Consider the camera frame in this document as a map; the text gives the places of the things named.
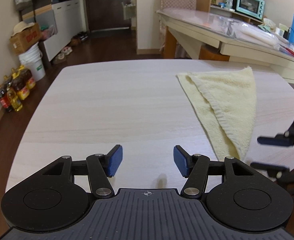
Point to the cooking oil bottles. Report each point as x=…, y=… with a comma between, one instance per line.
x=16, y=88

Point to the straw hat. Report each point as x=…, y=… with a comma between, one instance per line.
x=21, y=26

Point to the dark brown door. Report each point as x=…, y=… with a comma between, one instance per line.
x=106, y=15

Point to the plastic bag of white cloth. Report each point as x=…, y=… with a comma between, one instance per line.
x=258, y=34

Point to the cream dining table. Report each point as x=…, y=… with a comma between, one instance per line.
x=193, y=29

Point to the grey white cabinet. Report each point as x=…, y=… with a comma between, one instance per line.
x=60, y=21

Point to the cream yellow towel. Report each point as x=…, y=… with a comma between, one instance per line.
x=225, y=104

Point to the red handled screwdriver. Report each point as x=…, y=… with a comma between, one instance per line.
x=286, y=50

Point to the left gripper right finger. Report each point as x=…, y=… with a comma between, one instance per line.
x=195, y=169

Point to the cardboard box with hat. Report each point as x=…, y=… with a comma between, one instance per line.
x=22, y=41

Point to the white plastic buckets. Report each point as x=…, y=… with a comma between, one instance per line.
x=32, y=59

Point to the teal toaster oven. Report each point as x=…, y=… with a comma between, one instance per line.
x=252, y=8

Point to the shoes on floor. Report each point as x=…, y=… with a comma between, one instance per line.
x=75, y=41

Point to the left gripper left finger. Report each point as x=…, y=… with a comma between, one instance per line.
x=100, y=168

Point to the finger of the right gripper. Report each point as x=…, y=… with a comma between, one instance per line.
x=273, y=171
x=274, y=139

